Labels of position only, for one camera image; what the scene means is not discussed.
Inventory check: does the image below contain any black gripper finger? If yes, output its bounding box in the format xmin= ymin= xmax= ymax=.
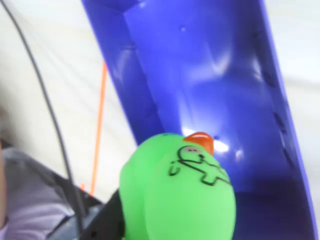
xmin=77 ymin=189 xmax=126 ymax=240

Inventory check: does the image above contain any green rubber duck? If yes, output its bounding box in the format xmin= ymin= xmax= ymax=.
xmin=119 ymin=131 xmax=237 ymax=240

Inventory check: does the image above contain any blue plastic box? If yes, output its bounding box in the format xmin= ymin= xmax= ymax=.
xmin=79 ymin=0 xmax=317 ymax=240

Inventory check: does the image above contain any seated person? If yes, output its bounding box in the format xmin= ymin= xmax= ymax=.
xmin=0 ymin=107 xmax=106 ymax=240

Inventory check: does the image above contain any orange tape strip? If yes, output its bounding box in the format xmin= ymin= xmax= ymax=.
xmin=89 ymin=62 xmax=108 ymax=197

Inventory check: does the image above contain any thick black cable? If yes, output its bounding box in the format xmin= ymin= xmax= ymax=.
xmin=0 ymin=0 xmax=87 ymax=240

